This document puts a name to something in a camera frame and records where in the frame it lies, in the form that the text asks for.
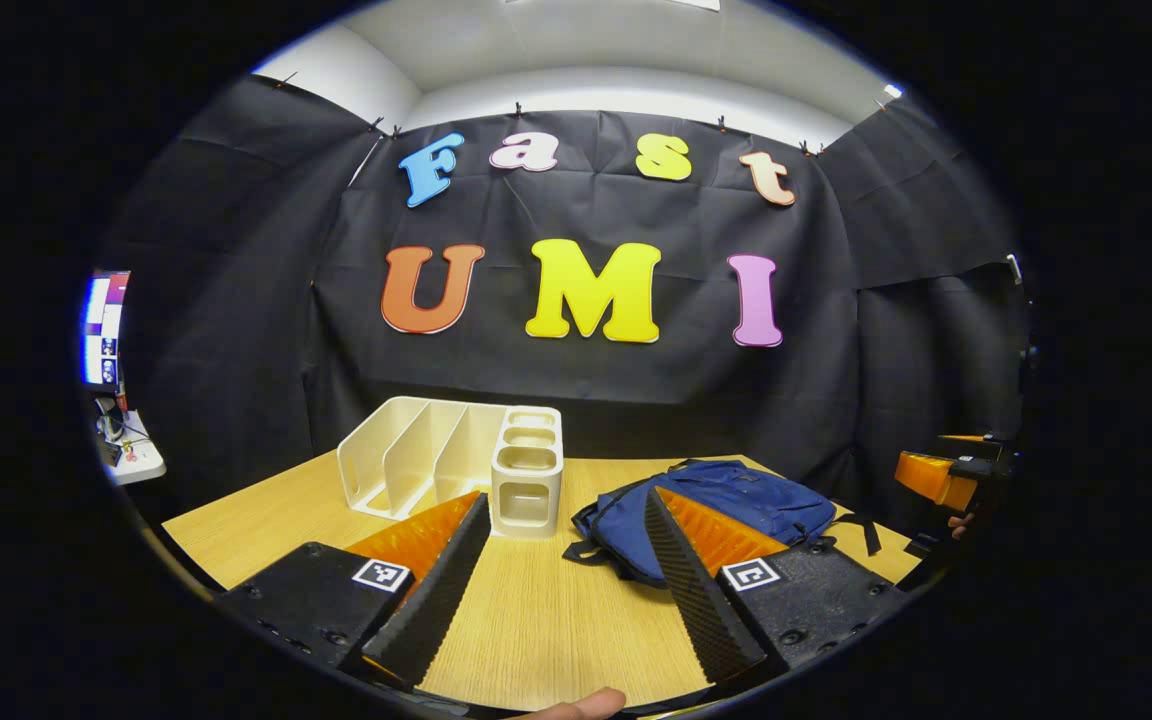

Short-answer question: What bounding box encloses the computer monitor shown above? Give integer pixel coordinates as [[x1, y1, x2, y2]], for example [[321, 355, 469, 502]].
[[84, 270, 132, 388]]

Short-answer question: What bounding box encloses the blue schoolbag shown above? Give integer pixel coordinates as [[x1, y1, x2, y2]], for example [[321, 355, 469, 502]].
[[563, 458, 882, 589]]

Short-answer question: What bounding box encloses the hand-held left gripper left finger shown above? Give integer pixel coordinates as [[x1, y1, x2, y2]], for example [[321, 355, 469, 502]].
[[216, 490, 492, 691]]

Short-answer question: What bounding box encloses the black backdrop cloth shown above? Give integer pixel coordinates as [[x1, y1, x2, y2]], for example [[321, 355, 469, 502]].
[[96, 75, 1032, 531]]

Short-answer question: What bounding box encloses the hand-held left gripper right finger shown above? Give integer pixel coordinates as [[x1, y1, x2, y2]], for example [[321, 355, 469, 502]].
[[643, 487, 909, 686]]

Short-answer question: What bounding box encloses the cream plastic bookshelf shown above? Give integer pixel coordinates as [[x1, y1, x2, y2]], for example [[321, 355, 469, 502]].
[[337, 396, 565, 541]]

